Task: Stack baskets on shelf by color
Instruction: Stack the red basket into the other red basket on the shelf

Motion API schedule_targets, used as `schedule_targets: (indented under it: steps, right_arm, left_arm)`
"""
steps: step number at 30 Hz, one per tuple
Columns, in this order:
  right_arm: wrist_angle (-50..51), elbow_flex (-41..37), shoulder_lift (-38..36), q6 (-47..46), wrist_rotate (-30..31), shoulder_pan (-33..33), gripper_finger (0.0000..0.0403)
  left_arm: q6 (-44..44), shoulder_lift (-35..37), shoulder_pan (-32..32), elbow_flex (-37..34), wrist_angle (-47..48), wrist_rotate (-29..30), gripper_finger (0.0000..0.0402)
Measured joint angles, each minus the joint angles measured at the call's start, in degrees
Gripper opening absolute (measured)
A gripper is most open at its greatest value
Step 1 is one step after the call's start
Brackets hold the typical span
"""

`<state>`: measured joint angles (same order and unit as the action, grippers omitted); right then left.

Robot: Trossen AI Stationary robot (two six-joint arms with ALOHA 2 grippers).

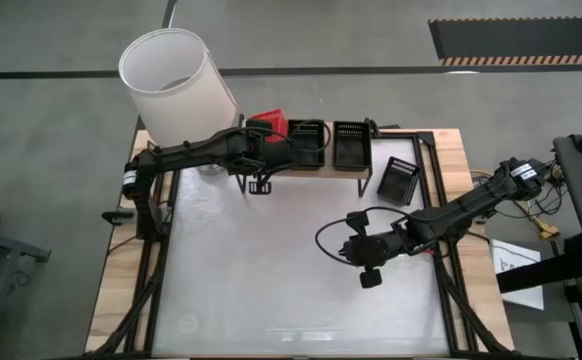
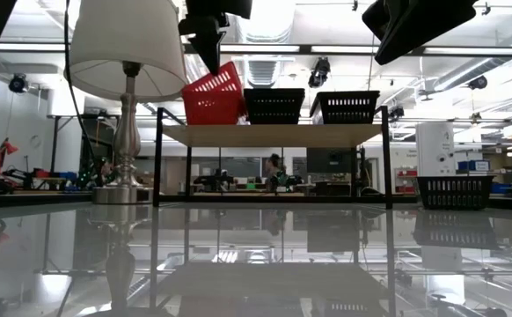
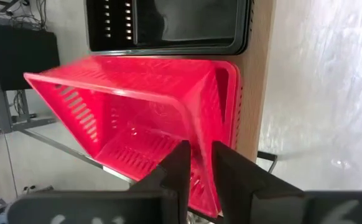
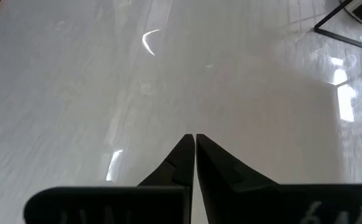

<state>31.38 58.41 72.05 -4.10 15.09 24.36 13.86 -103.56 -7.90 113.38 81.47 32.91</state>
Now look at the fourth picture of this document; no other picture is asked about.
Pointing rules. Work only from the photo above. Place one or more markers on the wooden shelf black metal frame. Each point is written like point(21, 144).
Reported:
point(342, 38)

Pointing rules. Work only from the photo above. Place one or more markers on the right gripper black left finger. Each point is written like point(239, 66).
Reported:
point(181, 168)

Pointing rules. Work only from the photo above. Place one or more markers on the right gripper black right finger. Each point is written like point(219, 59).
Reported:
point(224, 193)

